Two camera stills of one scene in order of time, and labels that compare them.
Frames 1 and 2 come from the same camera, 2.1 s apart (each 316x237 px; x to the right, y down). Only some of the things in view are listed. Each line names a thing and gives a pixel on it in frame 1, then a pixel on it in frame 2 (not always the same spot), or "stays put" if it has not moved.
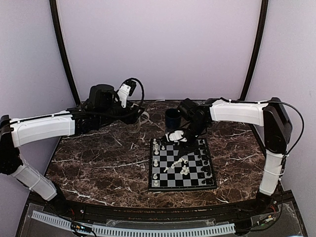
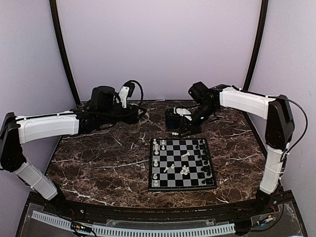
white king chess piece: x=180 y=160 to x=187 y=154
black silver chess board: x=169 y=171 stays put
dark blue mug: x=173 y=119 stays put
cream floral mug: x=135 y=127 stays put
